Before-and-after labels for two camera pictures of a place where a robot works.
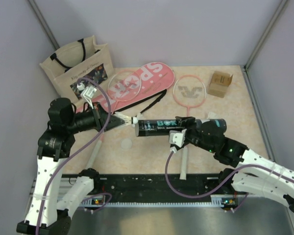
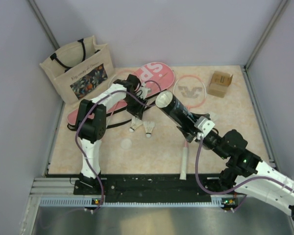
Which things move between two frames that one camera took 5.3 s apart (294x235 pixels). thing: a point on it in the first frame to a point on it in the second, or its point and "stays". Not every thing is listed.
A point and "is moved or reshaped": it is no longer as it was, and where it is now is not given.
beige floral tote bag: (82, 61) stays
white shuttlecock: (140, 116) is moved or reshaped
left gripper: (100, 115) to (136, 111)
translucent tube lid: (126, 143) stays
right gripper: (189, 121) stays
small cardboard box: (219, 83) stays
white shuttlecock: (127, 120) to (135, 122)
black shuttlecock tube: (149, 127) to (166, 100)
